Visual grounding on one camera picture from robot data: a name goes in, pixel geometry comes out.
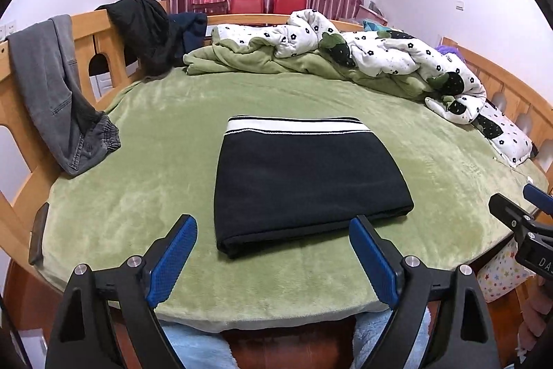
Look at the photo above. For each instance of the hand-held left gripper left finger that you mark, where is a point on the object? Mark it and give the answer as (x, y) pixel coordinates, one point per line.
(173, 256)

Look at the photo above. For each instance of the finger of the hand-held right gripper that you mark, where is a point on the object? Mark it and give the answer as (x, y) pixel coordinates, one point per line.
(512, 211)
(540, 198)

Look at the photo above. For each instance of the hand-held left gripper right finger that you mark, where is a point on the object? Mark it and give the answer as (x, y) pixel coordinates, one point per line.
(371, 261)

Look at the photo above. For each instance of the black pants with white stripes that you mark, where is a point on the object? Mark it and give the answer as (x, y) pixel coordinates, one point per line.
(302, 179)

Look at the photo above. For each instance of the person's right hand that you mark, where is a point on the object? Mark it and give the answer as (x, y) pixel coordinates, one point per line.
(540, 313)

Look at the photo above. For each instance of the star-printed cloth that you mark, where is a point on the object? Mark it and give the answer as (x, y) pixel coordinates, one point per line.
(501, 274)

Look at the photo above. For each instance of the white floral pillow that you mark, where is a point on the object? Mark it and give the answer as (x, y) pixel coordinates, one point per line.
(505, 135)

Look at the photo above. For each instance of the green fleece bed cover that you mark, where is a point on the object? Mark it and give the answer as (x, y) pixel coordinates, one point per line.
(151, 179)

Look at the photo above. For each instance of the light blue fleece clothing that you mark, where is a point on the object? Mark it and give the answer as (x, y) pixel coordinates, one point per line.
(194, 347)

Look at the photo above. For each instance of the dark grey mattress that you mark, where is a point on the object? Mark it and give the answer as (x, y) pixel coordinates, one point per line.
(39, 235)

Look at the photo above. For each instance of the purple cloth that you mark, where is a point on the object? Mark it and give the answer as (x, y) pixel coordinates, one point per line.
(447, 50)

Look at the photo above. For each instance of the white floral quilt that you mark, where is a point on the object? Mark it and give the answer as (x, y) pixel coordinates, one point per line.
(389, 53)

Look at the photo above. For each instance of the navy blue garment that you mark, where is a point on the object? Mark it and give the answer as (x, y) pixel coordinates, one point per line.
(190, 32)

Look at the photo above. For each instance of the grey jeans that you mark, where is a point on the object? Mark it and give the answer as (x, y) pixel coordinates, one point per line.
(43, 70)

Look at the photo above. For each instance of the black jacket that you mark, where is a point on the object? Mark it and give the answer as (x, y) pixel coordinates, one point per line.
(142, 27)

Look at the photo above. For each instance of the teal item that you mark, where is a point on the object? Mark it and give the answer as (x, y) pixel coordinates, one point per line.
(373, 25)

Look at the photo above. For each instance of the dark wooden chair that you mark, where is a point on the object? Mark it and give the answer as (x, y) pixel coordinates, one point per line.
(210, 8)

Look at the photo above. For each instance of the red chair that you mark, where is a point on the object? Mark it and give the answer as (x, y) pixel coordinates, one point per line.
(246, 6)
(290, 2)

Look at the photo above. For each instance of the wooden bed frame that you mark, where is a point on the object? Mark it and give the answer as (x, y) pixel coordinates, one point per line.
(13, 114)

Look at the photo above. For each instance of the white wall switch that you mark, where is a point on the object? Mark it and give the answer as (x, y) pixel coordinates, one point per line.
(8, 28)

